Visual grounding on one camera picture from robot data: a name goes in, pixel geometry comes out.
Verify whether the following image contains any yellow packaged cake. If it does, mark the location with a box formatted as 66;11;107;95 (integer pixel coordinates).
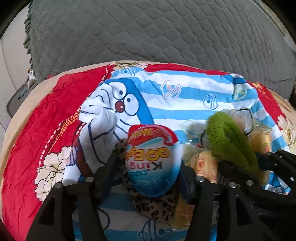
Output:
248;126;272;186

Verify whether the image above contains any orange packaged bread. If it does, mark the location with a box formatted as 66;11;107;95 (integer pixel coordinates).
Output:
171;150;219;229

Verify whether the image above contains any leopard print scrunchie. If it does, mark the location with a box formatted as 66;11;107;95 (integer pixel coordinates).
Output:
112;138;180;222

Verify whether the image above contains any green fuzzy ring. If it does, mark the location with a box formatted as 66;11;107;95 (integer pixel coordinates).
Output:
206;112;260;180

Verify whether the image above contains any blue white surprise egg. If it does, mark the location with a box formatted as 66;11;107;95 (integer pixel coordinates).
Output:
125;125;182;197

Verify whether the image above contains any red floral blanket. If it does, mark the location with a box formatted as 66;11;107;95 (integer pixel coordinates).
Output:
1;62;289;240

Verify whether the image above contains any blue striped Doraemon cloth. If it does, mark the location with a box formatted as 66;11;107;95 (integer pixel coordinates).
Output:
62;67;292;241

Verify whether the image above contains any grey quilted headboard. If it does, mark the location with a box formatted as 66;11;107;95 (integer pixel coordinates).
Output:
23;1;295;98

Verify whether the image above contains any grey bedside table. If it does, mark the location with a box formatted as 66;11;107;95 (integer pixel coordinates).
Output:
6;80;38;117

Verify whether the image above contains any white charger with cable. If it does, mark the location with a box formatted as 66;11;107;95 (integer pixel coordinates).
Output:
27;69;36;94

